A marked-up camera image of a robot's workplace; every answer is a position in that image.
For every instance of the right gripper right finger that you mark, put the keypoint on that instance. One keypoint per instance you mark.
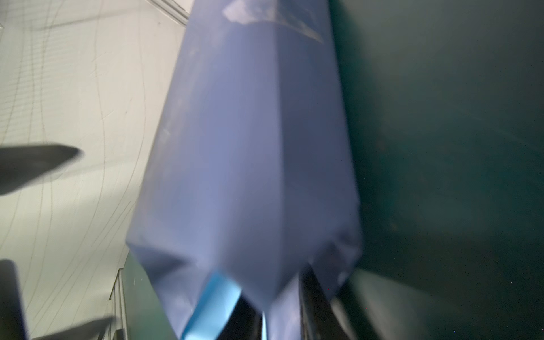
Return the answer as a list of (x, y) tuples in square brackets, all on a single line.
[(318, 320)]

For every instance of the light blue wrapping paper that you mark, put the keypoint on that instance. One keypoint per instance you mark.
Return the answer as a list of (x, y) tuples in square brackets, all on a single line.
[(250, 181)]

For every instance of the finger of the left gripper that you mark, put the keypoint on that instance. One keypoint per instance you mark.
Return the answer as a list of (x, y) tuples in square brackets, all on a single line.
[(21, 164), (13, 323)]

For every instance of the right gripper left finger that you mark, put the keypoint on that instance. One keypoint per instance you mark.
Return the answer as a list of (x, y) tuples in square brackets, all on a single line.
[(245, 323)]

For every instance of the green table mat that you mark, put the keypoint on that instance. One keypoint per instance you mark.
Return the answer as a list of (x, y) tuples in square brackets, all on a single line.
[(444, 105)]

